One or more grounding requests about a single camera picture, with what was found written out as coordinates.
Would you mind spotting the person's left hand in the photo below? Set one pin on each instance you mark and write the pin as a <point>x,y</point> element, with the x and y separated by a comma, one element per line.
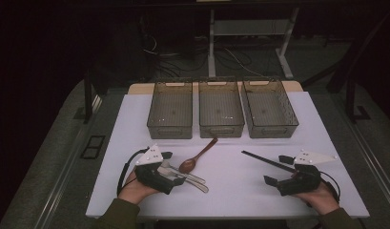
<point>132,191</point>

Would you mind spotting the black floor frame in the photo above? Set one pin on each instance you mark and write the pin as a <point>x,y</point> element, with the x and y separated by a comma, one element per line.
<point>93,147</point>

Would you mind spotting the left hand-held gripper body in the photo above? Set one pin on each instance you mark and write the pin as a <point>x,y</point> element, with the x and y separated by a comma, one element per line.
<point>148,173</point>

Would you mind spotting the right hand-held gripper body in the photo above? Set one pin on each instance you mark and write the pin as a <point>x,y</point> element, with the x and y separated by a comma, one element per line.
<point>302,181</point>

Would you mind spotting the silver metal utensil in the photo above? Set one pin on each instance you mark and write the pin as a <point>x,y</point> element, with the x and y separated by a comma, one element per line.
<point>199,179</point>

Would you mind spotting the smoky clear plastic bin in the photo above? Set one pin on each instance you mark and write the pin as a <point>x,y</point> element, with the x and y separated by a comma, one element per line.
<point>265,108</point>
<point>170,111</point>
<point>219,108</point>

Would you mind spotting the metal floor rail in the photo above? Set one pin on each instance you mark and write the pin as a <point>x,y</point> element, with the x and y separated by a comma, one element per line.
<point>373,159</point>
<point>59,187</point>

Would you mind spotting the person's right hand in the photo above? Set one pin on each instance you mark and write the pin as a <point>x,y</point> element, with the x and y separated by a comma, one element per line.
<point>323,200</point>

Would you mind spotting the white metal table frame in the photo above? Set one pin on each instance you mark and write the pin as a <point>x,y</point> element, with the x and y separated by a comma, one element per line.
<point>211,47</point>

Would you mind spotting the brown wooden spoon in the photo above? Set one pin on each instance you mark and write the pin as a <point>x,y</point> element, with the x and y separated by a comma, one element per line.
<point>187,166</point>

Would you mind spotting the black metal stand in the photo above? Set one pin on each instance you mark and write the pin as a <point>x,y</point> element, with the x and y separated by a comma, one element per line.
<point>350,98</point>

